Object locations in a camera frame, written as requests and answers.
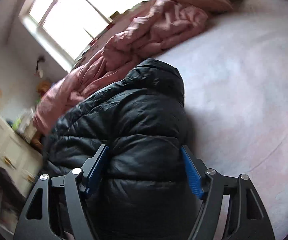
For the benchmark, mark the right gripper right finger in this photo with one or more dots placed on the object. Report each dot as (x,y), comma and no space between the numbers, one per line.
(228,205)

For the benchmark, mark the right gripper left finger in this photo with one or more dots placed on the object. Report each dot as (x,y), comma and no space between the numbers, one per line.
(40,217)

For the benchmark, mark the black puffer jacket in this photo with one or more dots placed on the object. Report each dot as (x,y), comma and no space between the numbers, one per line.
(144,193)

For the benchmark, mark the black chair back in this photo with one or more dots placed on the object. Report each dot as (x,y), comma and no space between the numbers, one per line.
(11,192)

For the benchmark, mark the white cabinet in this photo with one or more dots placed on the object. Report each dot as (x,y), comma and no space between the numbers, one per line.
(18,158)

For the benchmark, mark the stack of papers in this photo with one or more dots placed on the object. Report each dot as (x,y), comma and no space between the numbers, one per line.
(24,125)

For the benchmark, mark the orange plush toy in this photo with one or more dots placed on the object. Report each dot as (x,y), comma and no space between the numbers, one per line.
(42,88)

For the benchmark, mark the pink bed sheet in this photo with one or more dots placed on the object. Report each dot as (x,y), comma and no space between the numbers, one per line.
(236,93)

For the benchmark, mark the white framed window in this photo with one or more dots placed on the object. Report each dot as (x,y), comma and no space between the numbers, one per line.
(65,28)

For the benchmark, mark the pink quilted duvet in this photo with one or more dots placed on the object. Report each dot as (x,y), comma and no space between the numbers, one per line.
(167,24)

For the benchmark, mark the books on windowsill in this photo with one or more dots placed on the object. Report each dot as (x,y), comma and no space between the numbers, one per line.
(116,16)

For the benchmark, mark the pink wall lamp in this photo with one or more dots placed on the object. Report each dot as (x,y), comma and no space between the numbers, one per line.
(38,70)

